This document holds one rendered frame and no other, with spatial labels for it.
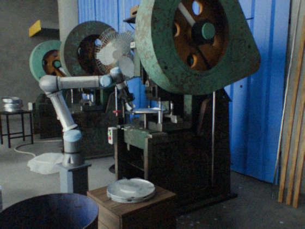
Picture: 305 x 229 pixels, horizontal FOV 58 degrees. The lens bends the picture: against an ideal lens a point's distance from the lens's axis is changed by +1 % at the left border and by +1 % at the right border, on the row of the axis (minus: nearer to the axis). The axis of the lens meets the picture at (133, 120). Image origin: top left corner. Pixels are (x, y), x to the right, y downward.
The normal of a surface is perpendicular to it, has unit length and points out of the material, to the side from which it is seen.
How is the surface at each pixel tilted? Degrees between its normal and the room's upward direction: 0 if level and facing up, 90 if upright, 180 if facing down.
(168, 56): 90
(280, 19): 90
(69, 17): 90
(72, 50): 90
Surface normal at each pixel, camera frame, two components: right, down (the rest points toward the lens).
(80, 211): -0.47, 0.10
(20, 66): 0.51, 0.11
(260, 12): -0.86, 0.08
